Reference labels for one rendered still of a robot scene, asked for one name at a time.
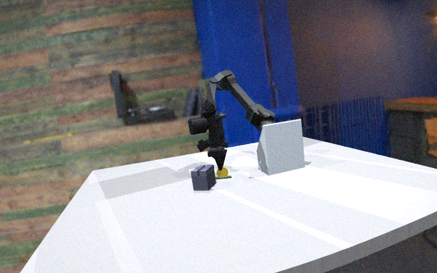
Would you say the gold coin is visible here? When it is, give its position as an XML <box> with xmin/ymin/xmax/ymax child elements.
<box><xmin>216</xmin><ymin>167</ymin><xmax>229</xmax><ymax>177</ymax></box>

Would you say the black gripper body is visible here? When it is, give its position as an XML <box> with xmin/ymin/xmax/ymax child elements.
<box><xmin>207</xmin><ymin>130</ymin><xmax>228</xmax><ymax>157</ymax></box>

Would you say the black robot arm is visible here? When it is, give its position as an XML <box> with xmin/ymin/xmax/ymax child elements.
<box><xmin>188</xmin><ymin>70</ymin><xmax>276</xmax><ymax>152</ymax></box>

